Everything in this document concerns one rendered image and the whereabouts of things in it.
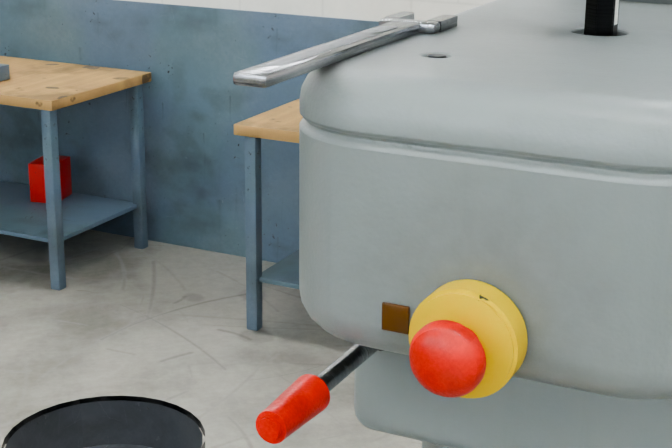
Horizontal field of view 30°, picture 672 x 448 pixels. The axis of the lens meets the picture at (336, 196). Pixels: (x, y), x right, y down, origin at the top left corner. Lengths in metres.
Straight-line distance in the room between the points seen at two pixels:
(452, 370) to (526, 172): 0.11
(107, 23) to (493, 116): 5.68
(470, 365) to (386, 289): 0.08
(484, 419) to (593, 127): 0.25
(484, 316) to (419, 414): 0.19
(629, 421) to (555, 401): 0.05
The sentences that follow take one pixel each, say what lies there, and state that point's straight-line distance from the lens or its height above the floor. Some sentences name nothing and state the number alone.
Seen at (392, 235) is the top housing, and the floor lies 1.81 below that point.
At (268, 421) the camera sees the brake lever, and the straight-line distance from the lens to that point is 0.69.
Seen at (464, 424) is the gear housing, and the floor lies 1.66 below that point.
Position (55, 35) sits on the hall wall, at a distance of 6.49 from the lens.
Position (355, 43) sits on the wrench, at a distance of 0.72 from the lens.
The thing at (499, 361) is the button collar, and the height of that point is 1.76.
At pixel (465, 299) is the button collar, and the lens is 0.64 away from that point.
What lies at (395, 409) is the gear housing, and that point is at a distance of 0.82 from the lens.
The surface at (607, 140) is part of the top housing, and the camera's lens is 0.62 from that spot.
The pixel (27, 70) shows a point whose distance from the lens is 6.23.
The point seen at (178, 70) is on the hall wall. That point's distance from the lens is 6.09.
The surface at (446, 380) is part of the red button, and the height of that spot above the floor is 1.75.
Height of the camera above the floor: 2.02
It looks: 16 degrees down
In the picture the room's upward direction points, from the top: 1 degrees clockwise
